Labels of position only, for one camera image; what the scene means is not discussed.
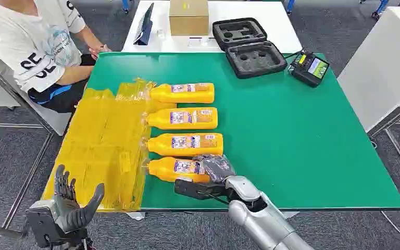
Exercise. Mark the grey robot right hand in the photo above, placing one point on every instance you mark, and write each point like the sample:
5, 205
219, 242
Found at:
217, 169

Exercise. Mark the person's left hand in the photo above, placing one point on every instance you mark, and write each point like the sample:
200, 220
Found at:
98, 51

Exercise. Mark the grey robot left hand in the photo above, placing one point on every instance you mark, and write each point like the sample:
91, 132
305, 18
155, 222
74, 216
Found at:
69, 207

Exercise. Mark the orange drink bottle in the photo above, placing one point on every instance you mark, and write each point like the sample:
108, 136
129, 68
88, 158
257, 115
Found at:
186, 144
172, 169
186, 118
186, 93

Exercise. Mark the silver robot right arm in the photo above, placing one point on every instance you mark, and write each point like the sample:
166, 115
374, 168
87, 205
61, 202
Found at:
262, 220

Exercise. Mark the dark blue tablet sleeve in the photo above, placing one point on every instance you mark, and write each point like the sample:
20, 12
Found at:
144, 26

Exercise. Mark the blue chair leg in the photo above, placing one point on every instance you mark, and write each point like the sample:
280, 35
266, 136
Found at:
289, 5
379, 8
125, 5

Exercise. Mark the small clear cup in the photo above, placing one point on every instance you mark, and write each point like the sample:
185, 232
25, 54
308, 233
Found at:
160, 33

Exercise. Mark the person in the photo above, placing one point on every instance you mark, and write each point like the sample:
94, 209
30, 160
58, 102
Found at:
31, 45

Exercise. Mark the yellow plastic sheet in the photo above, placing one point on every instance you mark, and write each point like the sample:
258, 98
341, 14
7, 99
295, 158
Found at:
100, 145

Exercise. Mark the green table mat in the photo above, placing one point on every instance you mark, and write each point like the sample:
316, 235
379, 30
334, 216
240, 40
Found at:
289, 138

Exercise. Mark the white bench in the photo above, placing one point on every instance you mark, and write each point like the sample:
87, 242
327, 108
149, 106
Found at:
53, 120

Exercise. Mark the brown cardboard box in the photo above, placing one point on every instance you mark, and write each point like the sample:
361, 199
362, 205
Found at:
188, 17

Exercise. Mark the black foam carrying case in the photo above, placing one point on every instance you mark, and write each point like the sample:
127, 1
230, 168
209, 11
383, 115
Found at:
248, 48

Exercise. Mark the black remote controller with screen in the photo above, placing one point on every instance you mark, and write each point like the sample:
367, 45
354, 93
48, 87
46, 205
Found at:
308, 69

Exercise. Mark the white table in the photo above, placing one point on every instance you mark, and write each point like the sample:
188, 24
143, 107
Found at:
255, 17

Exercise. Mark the white cabinet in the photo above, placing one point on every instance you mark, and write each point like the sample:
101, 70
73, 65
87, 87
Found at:
383, 62

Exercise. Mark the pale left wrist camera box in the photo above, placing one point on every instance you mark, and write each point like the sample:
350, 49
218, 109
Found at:
39, 220

